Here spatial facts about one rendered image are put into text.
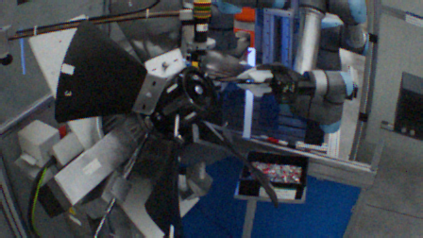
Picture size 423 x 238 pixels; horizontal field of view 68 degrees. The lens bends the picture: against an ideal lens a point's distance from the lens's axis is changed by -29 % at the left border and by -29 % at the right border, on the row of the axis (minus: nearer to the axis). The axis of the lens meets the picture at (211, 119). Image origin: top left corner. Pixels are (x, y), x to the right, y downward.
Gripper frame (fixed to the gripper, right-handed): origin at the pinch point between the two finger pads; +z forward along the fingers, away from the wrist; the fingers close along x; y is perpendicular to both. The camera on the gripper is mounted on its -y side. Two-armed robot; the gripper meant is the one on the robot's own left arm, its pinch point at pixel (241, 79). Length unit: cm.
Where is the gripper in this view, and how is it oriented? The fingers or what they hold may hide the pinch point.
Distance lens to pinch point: 113.8
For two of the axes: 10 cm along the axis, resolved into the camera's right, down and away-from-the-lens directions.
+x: -0.5, 8.3, 5.5
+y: 1.7, 5.5, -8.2
